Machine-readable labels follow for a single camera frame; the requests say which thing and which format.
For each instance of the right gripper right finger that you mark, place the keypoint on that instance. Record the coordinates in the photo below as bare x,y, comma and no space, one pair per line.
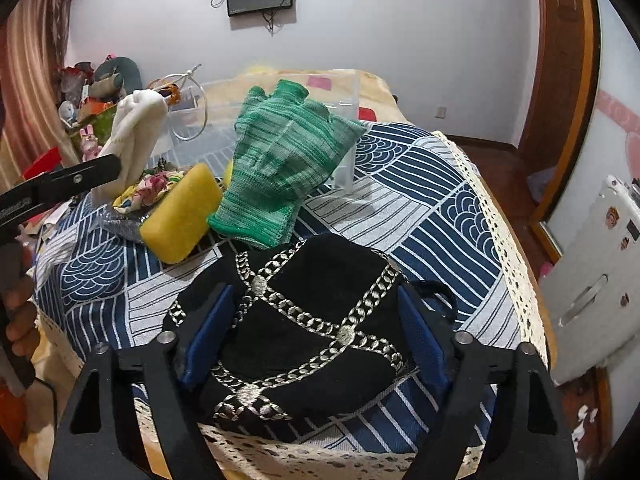
527,436

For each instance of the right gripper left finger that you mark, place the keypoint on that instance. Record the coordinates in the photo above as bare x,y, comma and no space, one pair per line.
99,435

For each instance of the black hat with chain pattern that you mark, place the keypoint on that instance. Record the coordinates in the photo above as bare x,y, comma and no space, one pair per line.
278,342

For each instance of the white drawstring pouch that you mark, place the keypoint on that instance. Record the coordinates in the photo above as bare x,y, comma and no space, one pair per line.
137,123

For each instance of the green knitted glove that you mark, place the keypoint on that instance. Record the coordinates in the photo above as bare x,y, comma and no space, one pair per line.
288,145

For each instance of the person's left hand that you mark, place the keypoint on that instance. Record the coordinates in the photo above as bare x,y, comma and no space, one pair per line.
22,331

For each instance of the red storage boxes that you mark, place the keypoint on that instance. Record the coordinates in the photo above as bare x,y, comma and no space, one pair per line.
47,162

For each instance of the pink rabbit toy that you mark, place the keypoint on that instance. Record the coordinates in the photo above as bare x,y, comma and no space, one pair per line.
89,144

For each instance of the yellow sponge block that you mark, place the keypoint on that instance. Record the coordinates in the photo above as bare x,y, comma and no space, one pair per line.
179,222

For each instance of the floral fabric scrunchie bag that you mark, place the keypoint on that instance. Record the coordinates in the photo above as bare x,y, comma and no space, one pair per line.
147,192

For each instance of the white cabinet with stickers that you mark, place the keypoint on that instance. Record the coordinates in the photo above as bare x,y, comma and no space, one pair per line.
592,292

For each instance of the grey dinosaur plush toy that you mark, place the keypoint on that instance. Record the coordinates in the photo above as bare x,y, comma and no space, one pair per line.
114,79

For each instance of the striped pink curtain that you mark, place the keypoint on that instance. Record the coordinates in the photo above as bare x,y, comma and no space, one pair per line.
33,46

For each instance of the clear plastic storage bin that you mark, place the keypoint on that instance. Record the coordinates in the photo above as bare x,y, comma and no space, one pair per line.
196,132

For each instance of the blue white patterned tablecloth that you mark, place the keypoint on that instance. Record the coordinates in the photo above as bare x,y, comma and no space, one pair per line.
416,197

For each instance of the colourful beige blanket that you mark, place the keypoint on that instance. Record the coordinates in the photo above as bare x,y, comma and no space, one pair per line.
370,90

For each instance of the brown wooden door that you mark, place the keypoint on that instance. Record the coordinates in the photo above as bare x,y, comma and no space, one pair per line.
565,86

